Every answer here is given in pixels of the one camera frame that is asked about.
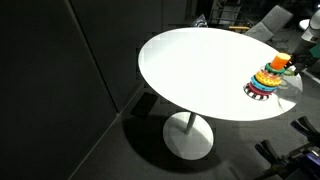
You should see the dark green toy ring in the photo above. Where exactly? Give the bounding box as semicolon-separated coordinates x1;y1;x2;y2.
264;62;287;76

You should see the dark metal shelf cart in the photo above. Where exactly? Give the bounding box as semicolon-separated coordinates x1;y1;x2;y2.
209;0;242;26

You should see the grey chair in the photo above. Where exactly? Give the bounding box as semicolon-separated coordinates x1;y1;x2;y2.
244;4;295;43

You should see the white table pedestal pole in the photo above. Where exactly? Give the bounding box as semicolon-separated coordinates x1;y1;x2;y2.
184;112;198;135

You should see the small white round table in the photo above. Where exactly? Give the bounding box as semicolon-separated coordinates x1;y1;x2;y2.
298;18;311;32

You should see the black white striped stacker base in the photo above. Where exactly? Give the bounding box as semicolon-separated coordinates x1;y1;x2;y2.
242;83;273;102

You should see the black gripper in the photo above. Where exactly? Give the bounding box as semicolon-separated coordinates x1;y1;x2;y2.
287;40;317;77

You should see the clear toy ring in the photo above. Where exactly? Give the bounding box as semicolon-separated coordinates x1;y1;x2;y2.
277;79;295;91

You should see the red toy ring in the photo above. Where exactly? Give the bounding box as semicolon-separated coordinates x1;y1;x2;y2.
246;82;274;97

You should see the yellow bar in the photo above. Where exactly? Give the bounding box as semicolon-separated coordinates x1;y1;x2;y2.
228;25;251;31

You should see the dark flat floor box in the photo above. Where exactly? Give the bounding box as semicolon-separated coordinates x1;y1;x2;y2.
129;91;160;120

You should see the orange toy ring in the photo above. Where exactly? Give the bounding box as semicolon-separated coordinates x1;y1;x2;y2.
254;70;283;88

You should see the light green toy ring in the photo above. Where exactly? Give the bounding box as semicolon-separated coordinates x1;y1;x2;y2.
282;66;298;77

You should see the white round table base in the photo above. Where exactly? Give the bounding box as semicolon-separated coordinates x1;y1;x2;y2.
162;111;215;161

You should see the black box with white print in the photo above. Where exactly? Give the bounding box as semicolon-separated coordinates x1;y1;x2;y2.
192;13;210;29

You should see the black spring clamp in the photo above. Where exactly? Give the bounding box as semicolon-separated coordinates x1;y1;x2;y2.
254;139;301;180
290;115;320;148

